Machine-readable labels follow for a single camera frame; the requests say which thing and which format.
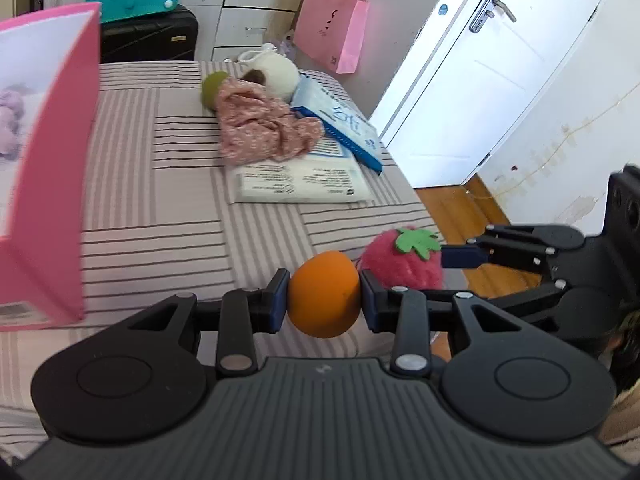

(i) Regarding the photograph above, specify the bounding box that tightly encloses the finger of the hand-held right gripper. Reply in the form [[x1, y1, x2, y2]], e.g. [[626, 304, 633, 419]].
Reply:
[[440, 223, 586, 276], [480, 279, 571, 333]]

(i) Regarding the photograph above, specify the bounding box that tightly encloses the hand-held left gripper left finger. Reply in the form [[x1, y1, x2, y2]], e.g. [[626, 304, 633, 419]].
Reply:
[[127, 268, 292, 380]]

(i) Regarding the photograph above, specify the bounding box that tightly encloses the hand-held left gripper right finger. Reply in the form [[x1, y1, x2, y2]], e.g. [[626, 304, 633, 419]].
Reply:
[[359, 269, 523, 378]]

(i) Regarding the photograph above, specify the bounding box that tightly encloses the orange foam ball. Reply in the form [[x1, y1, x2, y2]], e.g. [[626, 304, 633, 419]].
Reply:
[[286, 251, 362, 338]]

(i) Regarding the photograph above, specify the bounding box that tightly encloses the pink strawberry plush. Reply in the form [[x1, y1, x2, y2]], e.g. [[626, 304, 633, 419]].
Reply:
[[360, 226, 445, 291]]

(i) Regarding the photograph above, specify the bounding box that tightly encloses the blue white tissue pack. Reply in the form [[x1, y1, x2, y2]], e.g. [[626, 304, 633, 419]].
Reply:
[[290, 74, 385, 176]]

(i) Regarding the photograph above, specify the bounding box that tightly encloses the pink floral cloth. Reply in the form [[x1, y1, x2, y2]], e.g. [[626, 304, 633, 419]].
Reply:
[[215, 78, 326, 166]]

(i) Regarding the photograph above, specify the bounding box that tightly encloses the green ball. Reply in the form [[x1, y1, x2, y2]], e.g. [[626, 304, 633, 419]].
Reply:
[[201, 71, 232, 111]]

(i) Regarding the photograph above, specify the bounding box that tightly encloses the white round plush toy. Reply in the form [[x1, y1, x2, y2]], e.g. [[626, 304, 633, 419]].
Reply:
[[237, 45, 301, 103]]

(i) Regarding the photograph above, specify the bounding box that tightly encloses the pink storage box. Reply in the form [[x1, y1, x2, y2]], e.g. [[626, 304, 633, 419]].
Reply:
[[0, 2, 103, 332]]

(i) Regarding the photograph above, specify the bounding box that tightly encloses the striped bed sheet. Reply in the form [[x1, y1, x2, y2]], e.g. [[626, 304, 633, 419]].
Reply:
[[0, 60, 442, 461]]

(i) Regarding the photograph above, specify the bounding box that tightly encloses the white door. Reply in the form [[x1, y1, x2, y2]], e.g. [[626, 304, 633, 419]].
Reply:
[[367, 0, 628, 190]]

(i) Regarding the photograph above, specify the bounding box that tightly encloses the pink paper bag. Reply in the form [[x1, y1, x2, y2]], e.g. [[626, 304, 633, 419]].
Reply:
[[292, 0, 371, 75]]

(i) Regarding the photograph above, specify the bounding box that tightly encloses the black suitcase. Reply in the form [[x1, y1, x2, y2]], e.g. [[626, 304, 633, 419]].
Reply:
[[100, 5, 199, 64]]

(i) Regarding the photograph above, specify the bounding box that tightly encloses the light wooden wardrobe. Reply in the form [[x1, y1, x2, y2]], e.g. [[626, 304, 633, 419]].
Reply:
[[167, 0, 351, 63]]

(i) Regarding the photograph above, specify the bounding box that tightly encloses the silver door handle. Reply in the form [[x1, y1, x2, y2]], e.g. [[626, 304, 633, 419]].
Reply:
[[469, 0, 517, 34]]

